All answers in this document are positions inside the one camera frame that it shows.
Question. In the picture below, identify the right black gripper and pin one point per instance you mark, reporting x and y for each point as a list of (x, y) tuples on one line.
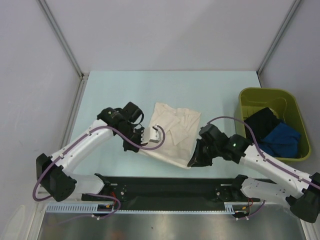
[(197, 159)]

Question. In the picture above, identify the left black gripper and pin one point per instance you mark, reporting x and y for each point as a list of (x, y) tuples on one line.
[(127, 146)]

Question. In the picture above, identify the cream white t shirt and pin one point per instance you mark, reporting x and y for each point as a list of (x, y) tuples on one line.
[(181, 131)]

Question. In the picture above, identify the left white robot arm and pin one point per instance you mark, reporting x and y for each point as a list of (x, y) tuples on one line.
[(55, 172)]

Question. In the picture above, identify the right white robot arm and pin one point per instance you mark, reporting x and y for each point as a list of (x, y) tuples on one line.
[(293, 189)]

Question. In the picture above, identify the black t shirt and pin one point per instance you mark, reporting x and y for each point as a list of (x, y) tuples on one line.
[(262, 123)]

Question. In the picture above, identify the blue t shirt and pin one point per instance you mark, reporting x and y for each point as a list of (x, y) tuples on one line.
[(282, 142)]

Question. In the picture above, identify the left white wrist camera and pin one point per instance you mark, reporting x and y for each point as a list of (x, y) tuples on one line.
[(151, 135)]

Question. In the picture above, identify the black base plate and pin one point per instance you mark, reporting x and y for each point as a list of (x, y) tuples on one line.
[(170, 194)]

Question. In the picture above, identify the left aluminium corner post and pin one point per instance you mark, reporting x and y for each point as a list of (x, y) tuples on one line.
[(60, 36)]

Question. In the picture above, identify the aluminium corner post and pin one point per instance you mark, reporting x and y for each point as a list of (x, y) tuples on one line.
[(279, 35), (60, 36)]

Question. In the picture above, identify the white slotted cable duct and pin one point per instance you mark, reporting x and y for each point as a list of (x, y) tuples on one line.
[(93, 208)]

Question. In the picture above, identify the right aluminium corner post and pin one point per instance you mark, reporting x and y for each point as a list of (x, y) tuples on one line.
[(279, 35)]

